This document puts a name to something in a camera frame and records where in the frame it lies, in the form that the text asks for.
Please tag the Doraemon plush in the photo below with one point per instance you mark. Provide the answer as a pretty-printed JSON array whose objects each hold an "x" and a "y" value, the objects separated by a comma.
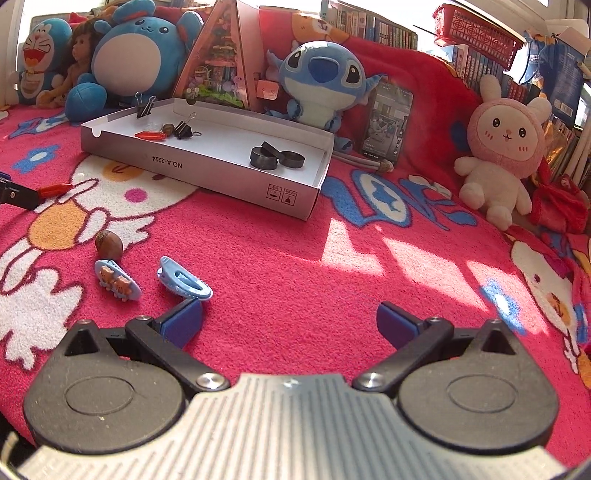
[{"x": 40, "y": 61}]

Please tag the black round puck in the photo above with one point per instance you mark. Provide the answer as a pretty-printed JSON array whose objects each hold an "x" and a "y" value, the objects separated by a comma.
[{"x": 262, "y": 159}]

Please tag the blue round mouse plush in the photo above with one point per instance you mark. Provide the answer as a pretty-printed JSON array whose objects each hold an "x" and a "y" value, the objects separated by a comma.
[{"x": 139, "y": 56}]

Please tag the pink triangular toy box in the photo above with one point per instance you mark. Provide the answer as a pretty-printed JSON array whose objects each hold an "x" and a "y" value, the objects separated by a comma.
[{"x": 227, "y": 64}]

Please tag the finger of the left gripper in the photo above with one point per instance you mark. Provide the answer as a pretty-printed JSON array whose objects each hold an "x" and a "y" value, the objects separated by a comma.
[{"x": 19, "y": 196}]

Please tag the blue bear hair clip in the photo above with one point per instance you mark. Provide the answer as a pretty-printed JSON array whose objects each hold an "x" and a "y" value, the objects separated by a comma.
[{"x": 114, "y": 279}]

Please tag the blue Stitch plush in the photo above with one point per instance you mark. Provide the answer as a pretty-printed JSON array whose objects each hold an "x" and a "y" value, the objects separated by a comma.
[{"x": 323, "y": 80}]

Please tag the red cartoon blanket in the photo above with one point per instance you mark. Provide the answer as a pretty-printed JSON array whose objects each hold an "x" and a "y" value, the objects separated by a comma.
[{"x": 290, "y": 296}]

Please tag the light blue hair clip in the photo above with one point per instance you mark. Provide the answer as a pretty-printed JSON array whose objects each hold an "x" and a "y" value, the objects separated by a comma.
[{"x": 180, "y": 281}]

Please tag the white cardboard box tray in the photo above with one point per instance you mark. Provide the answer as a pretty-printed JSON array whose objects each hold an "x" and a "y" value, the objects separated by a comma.
[{"x": 218, "y": 159}]

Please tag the brown walnut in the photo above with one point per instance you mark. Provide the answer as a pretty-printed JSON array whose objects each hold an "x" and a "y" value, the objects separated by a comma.
[
  {"x": 108, "y": 245},
  {"x": 168, "y": 129}
]

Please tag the black round lid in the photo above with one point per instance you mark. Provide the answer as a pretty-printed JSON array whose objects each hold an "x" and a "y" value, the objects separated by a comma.
[
  {"x": 272, "y": 150},
  {"x": 291, "y": 159}
]

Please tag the black smartphone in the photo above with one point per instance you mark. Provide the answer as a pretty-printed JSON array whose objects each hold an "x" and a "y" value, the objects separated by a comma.
[{"x": 390, "y": 110}]

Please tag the brown haired doll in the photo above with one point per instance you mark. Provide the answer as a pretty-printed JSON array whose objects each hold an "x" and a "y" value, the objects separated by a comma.
[{"x": 81, "y": 47}]

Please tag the small binder clip on box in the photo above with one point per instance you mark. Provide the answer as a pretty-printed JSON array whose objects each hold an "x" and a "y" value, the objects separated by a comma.
[{"x": 144, "y": 104}]

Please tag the pink bunny plush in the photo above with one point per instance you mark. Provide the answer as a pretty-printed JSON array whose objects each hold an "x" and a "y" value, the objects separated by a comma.
[{"x": 507, "y": 145}]

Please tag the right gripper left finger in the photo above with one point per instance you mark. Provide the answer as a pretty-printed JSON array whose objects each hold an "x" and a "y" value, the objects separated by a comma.
[{"x": 160, "y": 342}]

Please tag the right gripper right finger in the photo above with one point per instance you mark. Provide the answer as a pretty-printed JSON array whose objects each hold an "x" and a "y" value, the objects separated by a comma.
[{"x": 417, "y": 343}]

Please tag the orange red pen piece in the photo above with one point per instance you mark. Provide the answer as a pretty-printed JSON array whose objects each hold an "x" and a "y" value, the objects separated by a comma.
[{"x": 157, "y": 136}]

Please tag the black binder clip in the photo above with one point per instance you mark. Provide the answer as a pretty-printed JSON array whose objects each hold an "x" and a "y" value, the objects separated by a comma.
[{"x": 183, "y": 130}]

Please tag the red plastic basket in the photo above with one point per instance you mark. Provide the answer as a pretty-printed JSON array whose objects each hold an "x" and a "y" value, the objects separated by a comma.
[{"x": 455, "y": 25}]

